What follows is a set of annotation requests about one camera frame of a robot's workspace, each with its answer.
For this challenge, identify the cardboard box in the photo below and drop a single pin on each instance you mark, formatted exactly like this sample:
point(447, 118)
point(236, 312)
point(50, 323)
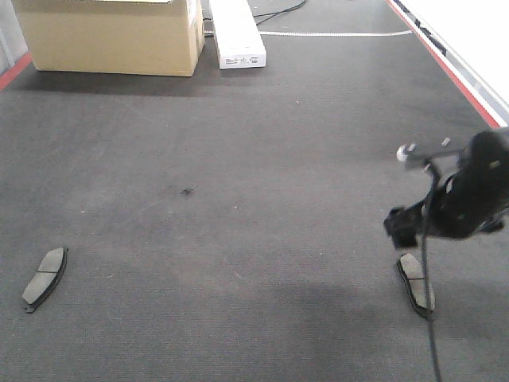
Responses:
point(154, 38)

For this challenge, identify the dark brake pad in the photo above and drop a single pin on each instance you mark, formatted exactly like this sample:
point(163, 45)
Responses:
point(47, 277)
point(420, 292)

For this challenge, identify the white long box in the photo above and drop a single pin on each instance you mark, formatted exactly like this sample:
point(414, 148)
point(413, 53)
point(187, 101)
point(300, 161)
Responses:
point(238, 42)

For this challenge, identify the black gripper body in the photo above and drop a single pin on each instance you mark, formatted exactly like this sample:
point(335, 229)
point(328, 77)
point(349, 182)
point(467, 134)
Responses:
point(469, 193)

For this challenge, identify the white conveyor side rail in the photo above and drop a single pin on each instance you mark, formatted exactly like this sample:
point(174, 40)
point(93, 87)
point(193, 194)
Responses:
point(469, 40)

